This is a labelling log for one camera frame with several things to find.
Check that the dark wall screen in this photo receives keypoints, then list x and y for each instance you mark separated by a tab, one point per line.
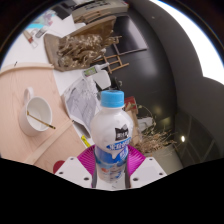
130	35

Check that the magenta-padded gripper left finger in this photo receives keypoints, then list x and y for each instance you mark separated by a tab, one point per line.
78	170

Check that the beige cabinet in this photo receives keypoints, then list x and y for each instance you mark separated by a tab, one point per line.
100	10

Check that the dried plant in grey pot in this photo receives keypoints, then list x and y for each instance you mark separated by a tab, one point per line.
166	155

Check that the light wooden panel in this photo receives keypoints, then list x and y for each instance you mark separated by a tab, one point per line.
20	146

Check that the round ceiling light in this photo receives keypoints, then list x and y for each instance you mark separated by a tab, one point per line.
182	138

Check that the open newspaper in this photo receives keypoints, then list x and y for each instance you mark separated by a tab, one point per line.
80	103

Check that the white plastic chair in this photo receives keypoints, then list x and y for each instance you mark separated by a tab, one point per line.
101	79

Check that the thin wooden stick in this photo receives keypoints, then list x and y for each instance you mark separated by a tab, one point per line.
41	121

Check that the brown relief sculpture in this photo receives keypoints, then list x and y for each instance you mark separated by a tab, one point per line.
76	50

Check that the white bottle with blue cap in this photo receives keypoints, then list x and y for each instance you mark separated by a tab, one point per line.
111	133

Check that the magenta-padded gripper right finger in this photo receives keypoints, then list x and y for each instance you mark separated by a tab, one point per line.
145	170

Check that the white ceramic mug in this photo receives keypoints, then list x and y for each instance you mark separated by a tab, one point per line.
28	124

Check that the small bottle with green label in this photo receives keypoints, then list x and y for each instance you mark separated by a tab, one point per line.
95	70

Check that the wooden easel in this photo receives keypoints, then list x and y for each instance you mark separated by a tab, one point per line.
115	62

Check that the flat round red coaster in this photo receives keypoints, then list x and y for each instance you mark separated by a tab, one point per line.
58	166

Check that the red box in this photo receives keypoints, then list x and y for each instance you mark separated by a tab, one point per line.
131	101

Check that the yellow marker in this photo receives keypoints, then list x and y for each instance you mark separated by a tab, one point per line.
85	141

